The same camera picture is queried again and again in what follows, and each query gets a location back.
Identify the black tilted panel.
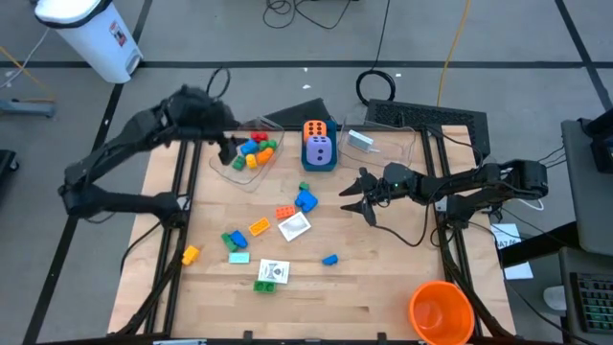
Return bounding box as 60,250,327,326
261,97,336,127

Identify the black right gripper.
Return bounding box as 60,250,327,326
337,166,390,227

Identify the thin yellow floor cable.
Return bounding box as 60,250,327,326
0,45,57,104

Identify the orange foam die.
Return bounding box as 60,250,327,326
303,119,329,144

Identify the black cable with coil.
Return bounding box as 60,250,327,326
354,0,397,107

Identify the purple foam die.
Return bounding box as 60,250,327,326
306,135,333,167

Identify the white floor cable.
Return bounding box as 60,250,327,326
0,26,52,92

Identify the black desk bar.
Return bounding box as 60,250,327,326
500,222,580,267

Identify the grey keyboard desk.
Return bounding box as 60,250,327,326
557,246,613,345

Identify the white computer mouse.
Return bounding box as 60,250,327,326
543,285,569,311

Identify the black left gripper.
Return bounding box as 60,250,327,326
189,88,251,167

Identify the white trash can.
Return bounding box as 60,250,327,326
33,0,144,85

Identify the black caster base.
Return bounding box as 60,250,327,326
0,149,20,186

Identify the clear plastic container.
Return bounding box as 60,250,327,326
338,114,417,172
209,114,287,194

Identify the black left base cable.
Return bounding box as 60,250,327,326
119,222,162,274

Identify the white paper sheet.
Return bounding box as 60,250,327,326
502,261,534,281
490,222,523,250

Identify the black desk device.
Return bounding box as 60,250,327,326
581,108,613,174

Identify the yellow hanging cable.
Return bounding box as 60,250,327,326
435,0,473,107

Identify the orange plastic bowl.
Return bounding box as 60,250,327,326
407,280,476,345

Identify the grey stand base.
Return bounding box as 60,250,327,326
0,98,57,119

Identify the black computer keyboard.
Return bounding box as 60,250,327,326
569,271,613,335

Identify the white looped cable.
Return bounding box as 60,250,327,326
507,194,546,212

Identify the white emblem playing card deck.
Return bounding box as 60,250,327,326
257,258,291,286

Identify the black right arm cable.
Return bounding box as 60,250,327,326
371,191,437,248

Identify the black metal table frame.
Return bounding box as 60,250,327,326
107,107,518,345

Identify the black tangled cable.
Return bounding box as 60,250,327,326
261,0,355,31

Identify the large blue two-stud block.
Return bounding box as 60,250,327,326
294,189,320,215

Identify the blue-backed playing card deck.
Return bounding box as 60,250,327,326
346,128,375,153

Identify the grey-backed playing card deck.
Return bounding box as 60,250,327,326
277,211,312,242

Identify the yellow toy brick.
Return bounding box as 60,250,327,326
248,217,272,238

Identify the grey side desk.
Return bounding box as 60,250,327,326
560,117,613,258

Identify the blue plastic bin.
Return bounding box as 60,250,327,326
300,118,339,173

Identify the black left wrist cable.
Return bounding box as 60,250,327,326
206,66,232,101

